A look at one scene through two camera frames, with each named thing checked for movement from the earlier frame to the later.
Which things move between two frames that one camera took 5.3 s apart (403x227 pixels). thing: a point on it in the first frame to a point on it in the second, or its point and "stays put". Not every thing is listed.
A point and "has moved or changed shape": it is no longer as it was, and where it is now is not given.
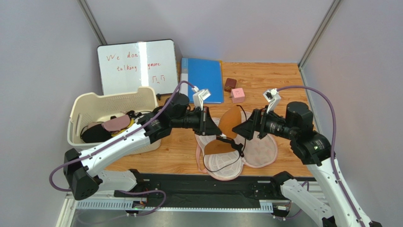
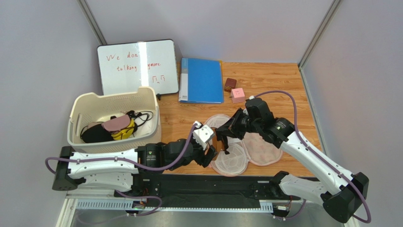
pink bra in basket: (117, 124) stays put
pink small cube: (237, 95) stays put
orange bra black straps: (227, 141) has moved or changed shape
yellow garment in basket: (116, 134) stays put
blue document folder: (205, 74) stays put
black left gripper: (206, 124) to (203, 159)
